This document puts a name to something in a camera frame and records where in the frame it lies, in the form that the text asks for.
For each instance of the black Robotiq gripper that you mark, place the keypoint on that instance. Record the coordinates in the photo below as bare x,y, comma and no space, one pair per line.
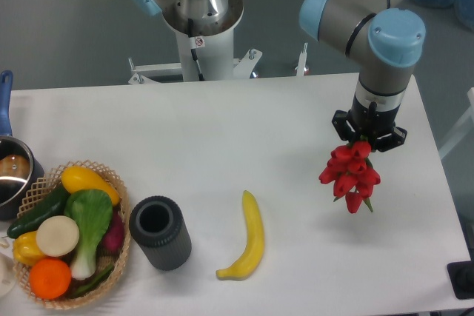
367,120

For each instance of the red tulip bouquet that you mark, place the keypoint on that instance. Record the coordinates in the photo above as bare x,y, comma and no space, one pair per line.
352,175

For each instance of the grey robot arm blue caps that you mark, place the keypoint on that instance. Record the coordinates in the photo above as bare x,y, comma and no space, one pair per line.
385,41

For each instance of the dark grey ribbed vase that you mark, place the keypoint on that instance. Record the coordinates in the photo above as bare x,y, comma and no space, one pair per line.
157,225

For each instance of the yellow banana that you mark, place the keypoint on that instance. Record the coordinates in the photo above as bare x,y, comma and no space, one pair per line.
244,266

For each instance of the black device at table edge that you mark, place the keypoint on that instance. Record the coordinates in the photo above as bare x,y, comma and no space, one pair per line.
461,278

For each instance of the purple sweet potato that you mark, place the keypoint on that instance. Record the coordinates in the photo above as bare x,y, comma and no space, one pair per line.
114,237

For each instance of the green bok choy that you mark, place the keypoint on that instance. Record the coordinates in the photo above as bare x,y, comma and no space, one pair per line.
91,210

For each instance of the yellow squash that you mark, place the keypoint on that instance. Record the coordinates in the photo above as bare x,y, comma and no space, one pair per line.
76,178

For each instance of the green chili pepper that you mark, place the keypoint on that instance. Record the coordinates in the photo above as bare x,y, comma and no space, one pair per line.
93,283

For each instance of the dark green cucumber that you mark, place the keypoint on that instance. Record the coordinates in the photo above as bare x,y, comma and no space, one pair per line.
52,205

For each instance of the woven wicker basket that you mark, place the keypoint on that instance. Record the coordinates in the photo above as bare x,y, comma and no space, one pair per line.
114,263

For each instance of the orange fruit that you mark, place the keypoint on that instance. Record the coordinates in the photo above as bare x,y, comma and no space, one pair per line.
50,278

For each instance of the yellow bell pepper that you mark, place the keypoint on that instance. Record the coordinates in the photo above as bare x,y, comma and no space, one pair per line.
26,250

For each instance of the white garlic clove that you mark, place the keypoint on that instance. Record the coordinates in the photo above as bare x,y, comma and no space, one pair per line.
4,243

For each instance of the white frame at right edge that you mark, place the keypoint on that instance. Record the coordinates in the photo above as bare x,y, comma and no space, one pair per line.
458,131

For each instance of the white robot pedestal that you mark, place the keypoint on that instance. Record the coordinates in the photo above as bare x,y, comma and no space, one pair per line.
204,31

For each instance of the blue handled saucepan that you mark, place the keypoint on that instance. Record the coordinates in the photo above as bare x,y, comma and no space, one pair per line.
19,167

